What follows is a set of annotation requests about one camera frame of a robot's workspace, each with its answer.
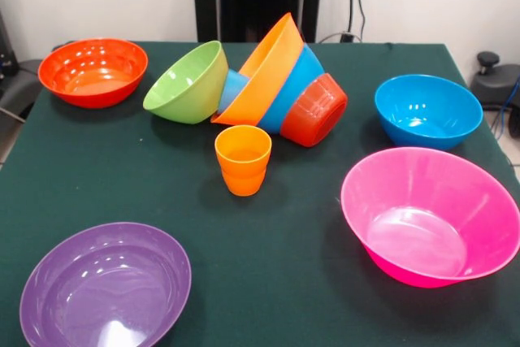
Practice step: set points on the blue cone-shaped bowl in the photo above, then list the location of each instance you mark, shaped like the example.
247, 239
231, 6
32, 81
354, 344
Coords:
300, 87

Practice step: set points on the large orange bowl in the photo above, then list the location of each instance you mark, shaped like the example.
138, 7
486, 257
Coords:
264, 79

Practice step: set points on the blue cup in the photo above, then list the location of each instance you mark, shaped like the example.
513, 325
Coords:
231, 91

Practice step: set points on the green bowl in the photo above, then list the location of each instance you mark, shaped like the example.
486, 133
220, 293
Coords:
191, 87

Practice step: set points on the large red-orange bowl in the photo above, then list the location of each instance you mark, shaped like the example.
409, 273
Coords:
93, 75

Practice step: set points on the small red bowl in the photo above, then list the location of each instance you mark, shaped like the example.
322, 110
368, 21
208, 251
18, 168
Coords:
317, 111

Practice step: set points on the blue round bowl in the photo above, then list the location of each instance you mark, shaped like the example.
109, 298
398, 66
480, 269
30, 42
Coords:
426, 119

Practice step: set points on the orange cup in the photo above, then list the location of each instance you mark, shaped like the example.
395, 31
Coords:
243, 152
243, 184

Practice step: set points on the pink bowl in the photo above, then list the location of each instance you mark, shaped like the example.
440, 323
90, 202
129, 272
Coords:
418, 233

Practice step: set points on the dark green table cloth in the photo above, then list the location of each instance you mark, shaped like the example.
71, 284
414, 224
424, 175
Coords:
122, 180

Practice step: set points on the black equipment box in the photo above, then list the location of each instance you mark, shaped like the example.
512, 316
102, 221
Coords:
6, 46

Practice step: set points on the purple bowl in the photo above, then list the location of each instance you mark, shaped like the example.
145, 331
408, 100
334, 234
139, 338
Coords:
105, 290

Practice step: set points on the black pedestal foot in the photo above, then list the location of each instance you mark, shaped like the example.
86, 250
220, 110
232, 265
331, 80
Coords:
495, 83
16, 83

